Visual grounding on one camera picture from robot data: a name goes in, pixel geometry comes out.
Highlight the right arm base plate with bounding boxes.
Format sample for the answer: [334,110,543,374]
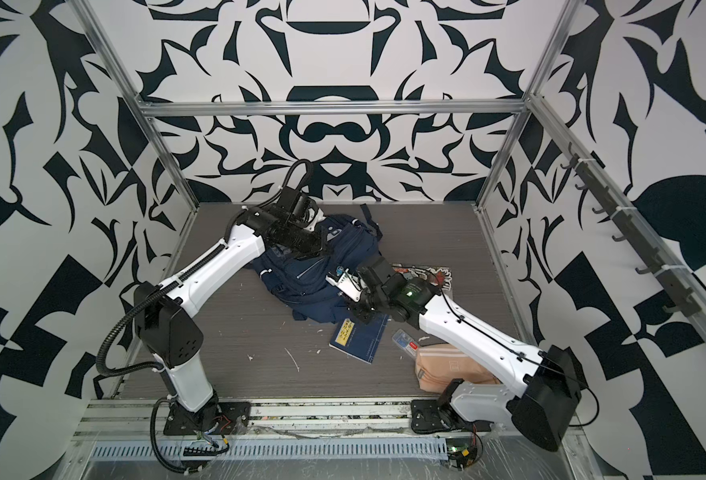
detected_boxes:
[410,399,493,435]

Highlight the black corrugated cable hose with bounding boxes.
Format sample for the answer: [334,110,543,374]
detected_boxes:
[94,158,316,475]

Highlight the clear plastic eraser case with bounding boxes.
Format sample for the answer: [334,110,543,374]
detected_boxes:
[392,329,420,359]

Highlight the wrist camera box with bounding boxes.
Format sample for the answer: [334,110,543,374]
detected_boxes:
[326,266,366,303]
[299,200,325,232]

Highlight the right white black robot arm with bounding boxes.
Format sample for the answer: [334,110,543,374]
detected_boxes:
[327,255,587,452]

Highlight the green circuit board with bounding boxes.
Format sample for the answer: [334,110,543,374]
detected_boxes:
[446,436,484,471]

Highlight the aluminium cage frame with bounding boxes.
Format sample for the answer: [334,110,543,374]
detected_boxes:
[70,1,706,342]

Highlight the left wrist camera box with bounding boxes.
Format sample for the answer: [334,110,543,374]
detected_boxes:
[299,200,325,232]

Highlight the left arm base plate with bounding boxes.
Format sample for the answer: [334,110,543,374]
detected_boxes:
[163,401,252,436]

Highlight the navy blue notebook yellow label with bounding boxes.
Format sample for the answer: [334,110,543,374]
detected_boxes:
[329,315,389,365]

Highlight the illustrated comic picture book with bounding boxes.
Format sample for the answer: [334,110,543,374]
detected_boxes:
[392,264,453,295]

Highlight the pink fabric pencil pouch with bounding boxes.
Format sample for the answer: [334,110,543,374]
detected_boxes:
[415,344,500,394]

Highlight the wall hook rack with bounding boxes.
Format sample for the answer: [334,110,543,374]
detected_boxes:
[564,142,702,317]

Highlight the white slotted cable duct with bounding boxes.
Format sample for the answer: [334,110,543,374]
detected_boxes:
[88,437,450,462]

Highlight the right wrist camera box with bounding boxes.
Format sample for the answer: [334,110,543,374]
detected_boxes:
[326,266,366,303]

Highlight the aluminium front rail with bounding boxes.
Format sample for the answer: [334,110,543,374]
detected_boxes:
[73,396,438,440]

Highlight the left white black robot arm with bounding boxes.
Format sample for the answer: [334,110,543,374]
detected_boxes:
[134,187,327,414]

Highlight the navy blue student backpack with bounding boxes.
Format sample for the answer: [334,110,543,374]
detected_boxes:
[247,204,383,323]

